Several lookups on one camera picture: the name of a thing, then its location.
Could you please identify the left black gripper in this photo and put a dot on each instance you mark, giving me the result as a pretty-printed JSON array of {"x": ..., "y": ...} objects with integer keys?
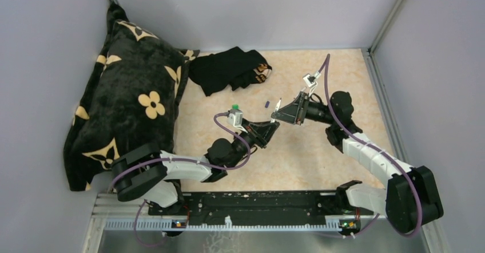
[{"x": 254, "y": 136}]

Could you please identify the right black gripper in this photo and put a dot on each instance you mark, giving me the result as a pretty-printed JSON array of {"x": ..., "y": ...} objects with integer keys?
[{"x": 293, "y": 113}]

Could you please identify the white pen with clip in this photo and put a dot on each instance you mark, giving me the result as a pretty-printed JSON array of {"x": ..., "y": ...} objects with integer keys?
[{"x": 277, "y": 107}]

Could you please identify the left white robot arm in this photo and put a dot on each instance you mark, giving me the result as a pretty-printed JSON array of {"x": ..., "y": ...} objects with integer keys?
[{"x": 153, "y": 175}]

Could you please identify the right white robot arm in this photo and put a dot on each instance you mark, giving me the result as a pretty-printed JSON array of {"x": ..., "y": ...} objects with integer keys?
[{"x": 409, "y": 198}]

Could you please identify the black folded cloth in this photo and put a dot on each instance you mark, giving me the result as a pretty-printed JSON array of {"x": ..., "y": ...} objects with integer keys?
[{"x": 234, "y": 67}]

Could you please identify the black floral plush pillow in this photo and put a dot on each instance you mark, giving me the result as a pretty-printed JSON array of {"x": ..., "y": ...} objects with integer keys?
[{"x": 132, "y": 98}]

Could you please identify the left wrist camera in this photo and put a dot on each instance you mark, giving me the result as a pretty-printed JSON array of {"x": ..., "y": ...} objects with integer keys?
[{"x": 235, "y": 118}]

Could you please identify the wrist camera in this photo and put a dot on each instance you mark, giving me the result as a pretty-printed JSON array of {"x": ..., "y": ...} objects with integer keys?
[
  {"x": 311, "y": 81},
  {"x": 235, "y": 118}
]

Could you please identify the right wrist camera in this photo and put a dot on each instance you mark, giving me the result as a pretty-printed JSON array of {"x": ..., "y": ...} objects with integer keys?
[{"x": 311, "y": 81}]

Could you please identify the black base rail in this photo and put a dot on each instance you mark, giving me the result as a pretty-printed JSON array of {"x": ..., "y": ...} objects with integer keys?
[{"x": 273, "y": 210}]

